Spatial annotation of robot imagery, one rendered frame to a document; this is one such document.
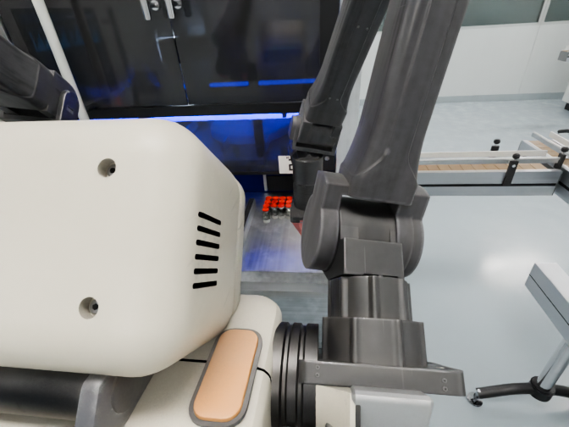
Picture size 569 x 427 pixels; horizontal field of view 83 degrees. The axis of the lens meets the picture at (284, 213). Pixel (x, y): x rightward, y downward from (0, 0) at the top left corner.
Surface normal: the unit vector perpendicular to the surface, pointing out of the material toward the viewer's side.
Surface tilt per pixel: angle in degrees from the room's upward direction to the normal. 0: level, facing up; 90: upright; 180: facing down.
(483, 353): 0
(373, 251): 40
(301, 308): 90
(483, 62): 90
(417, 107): 81
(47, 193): 47
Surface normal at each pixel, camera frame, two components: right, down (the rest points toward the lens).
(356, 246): 0.19, -0.32
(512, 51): -0.09, 0.54
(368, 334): -0.30, -0.34
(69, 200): -0.12, -0.17
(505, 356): -0.06, -0.84
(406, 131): 0.10, 0.39
